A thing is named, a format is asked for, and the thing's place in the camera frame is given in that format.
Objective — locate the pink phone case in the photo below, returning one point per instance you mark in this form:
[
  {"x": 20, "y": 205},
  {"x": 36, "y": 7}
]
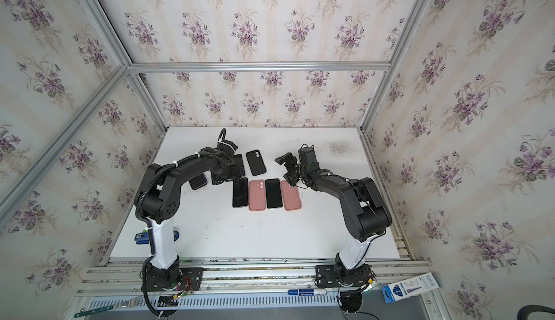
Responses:
[
  {"x": 257, "y": 195},
  {"x": 290, "y": 196}
]

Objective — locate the blue marker pen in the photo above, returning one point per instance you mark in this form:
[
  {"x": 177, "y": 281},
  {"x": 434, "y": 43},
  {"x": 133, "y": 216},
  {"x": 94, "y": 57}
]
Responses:
[{"x": 307, "y": 292}]

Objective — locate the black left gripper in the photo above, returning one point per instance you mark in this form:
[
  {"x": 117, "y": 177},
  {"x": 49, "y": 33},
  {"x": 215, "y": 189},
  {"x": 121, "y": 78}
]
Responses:
[{"x": 235, "y": 173}]

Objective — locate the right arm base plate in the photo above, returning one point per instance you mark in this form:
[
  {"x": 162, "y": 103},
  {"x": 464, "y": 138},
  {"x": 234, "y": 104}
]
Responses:
[{"x": 333, "y": 276}]

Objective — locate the black phone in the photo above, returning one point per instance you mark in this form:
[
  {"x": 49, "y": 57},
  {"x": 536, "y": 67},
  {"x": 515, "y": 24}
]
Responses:
[
  {"x": 198, "y": 182},
  {"x": 240, "y": 196},
  {"x": 238, "y": 164}
]

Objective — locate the green ruler strip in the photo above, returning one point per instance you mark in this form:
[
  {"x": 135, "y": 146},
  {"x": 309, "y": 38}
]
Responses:
[{"x": 126, "y": 304}]

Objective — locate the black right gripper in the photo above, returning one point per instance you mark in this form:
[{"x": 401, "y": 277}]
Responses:
[{"x": 293, "y": 170}]

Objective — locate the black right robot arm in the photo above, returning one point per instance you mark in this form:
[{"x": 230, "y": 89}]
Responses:
[{"x": 364, "y": 211}]

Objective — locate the blue white box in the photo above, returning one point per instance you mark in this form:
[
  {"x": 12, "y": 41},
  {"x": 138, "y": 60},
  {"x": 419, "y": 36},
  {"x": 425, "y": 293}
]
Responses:
[{"x": 408, "y": 288}]

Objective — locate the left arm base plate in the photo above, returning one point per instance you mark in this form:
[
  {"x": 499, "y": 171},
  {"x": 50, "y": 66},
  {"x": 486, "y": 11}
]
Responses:
[{"x": 173, "y": 279}]

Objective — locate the blue stapler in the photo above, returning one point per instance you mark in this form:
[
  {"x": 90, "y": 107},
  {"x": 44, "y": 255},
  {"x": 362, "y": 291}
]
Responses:
[{"x": 143, "y": 237}]

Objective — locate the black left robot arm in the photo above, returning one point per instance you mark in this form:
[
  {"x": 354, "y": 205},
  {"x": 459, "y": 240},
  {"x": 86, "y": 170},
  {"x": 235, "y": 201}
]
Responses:
[{"x": 159, "y": 195}]

